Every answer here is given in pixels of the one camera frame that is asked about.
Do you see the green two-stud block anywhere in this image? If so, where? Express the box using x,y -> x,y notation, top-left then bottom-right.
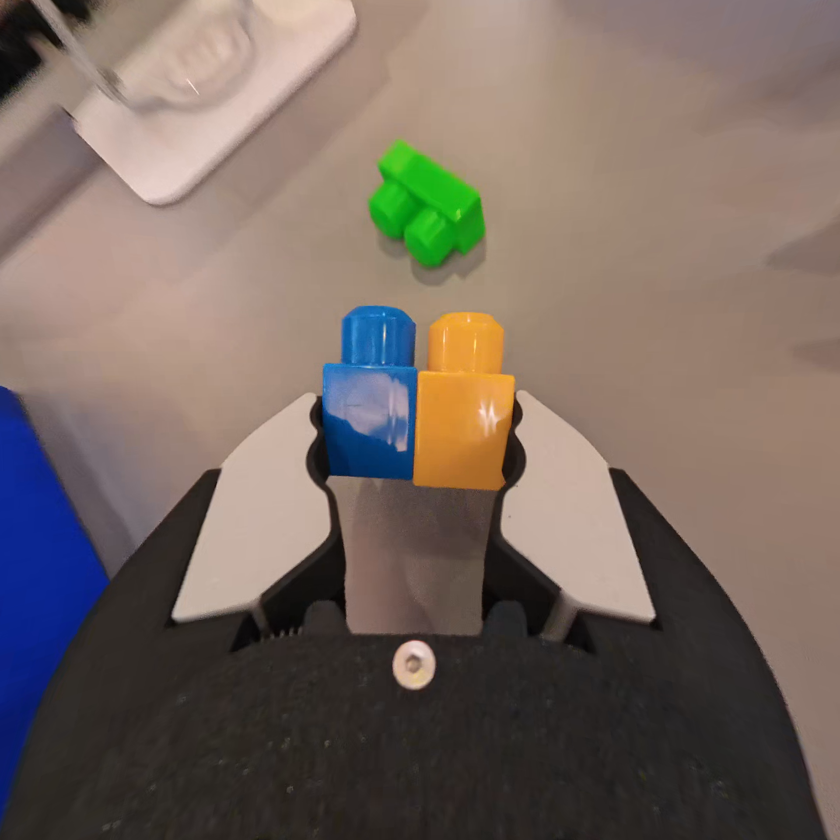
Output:
367,139 -> 487,269

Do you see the white instruction stand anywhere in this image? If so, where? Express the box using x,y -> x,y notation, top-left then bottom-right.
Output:
26,0 -> 358,207

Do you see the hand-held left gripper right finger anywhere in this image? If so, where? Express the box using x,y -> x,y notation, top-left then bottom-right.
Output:
482,390 -> 658,643

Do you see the blue plastic bin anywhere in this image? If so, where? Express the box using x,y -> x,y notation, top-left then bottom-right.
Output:
0,386 -> 109,775

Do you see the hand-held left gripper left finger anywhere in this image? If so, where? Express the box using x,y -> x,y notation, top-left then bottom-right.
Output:
171,392 -> 347,624

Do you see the yellow toy block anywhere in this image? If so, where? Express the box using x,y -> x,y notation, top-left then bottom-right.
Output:
412,311 -> 516,492

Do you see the grey desk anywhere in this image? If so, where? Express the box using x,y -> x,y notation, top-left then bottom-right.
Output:
0,0 -> 840,788

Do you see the blue one-stud block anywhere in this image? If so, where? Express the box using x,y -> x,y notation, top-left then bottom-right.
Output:
322,305 -> 420,480

